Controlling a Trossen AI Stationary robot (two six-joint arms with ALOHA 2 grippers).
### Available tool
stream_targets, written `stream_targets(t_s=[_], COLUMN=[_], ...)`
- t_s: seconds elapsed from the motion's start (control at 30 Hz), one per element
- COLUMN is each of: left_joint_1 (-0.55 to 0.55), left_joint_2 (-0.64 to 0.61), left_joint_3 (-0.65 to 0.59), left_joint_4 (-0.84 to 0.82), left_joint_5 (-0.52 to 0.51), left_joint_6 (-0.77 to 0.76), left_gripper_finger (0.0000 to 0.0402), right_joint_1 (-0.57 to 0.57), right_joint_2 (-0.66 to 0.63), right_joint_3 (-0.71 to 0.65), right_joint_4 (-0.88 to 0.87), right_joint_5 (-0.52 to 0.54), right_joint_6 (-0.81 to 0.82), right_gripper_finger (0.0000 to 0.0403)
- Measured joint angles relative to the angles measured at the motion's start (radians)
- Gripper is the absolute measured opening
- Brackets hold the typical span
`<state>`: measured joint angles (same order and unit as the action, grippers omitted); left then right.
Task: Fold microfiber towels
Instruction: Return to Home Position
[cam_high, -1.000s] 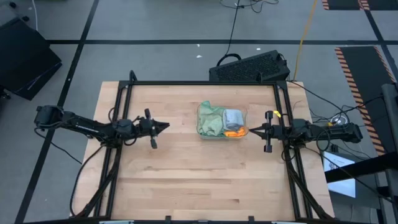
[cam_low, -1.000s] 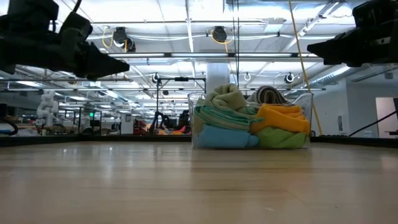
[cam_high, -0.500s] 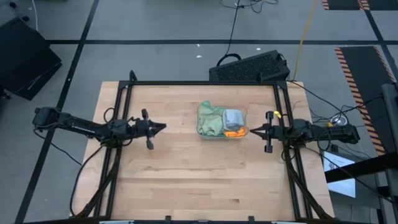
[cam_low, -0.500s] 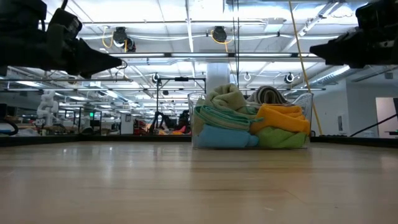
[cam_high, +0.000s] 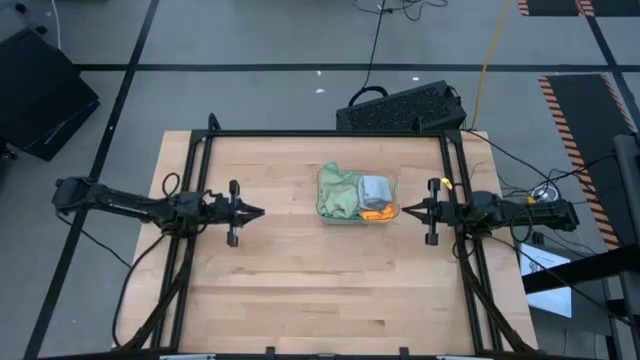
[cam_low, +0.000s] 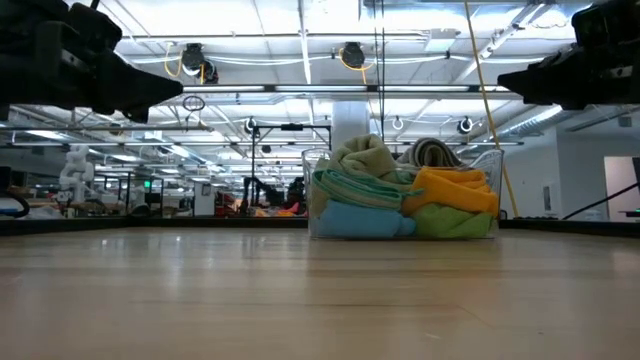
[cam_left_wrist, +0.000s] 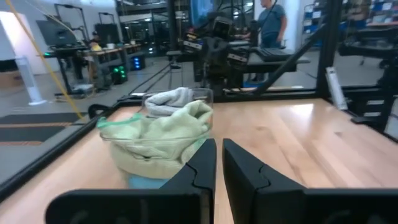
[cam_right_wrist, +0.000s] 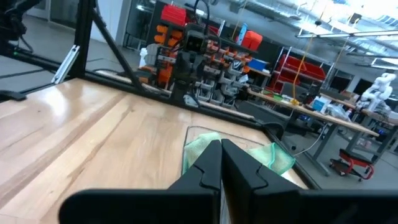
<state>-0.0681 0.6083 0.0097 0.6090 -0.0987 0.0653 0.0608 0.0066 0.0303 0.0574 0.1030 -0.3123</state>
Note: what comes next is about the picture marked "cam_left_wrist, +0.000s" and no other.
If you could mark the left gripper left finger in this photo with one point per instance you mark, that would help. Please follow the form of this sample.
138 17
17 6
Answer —
199 174

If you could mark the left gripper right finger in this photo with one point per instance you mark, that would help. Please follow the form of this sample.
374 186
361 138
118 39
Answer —
248 177

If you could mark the blue microfiber towel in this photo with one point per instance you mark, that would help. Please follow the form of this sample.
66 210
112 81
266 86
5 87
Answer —
146 182

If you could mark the grey microfiber towel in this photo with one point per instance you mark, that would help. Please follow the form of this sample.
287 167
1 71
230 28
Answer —
168 101

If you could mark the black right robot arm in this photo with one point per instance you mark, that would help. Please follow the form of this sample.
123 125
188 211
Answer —
236 71

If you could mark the clear plastic bin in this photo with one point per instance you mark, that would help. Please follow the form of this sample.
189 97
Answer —
208 93

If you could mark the large blue display screen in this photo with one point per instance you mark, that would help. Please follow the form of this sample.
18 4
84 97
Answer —
200 11

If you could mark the black work desk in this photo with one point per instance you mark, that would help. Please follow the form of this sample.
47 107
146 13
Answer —
273 63

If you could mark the person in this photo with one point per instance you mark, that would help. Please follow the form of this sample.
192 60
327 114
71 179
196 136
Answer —
272 21
95 43

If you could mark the black computer, blue lights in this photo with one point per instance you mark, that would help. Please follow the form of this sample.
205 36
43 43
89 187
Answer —
136 63

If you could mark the black box, green lights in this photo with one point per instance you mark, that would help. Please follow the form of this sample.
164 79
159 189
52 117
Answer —
119 74

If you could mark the blue bin shelf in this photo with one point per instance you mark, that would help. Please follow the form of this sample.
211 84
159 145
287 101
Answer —
312 21

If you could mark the black equipment stand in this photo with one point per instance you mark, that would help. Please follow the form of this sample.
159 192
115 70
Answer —
367 49

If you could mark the black desk monitor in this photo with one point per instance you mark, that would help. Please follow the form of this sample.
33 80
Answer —
57 34

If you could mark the black hazard-striped floor mat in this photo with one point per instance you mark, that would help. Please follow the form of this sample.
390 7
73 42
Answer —
31 133

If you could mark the white tower fan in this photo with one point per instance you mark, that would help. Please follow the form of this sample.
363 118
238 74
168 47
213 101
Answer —
29 81

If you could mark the silver post bracket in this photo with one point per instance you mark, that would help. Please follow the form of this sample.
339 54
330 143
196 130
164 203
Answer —
336 88

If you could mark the black aluminium table frame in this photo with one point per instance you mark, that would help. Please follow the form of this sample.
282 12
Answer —
46 157

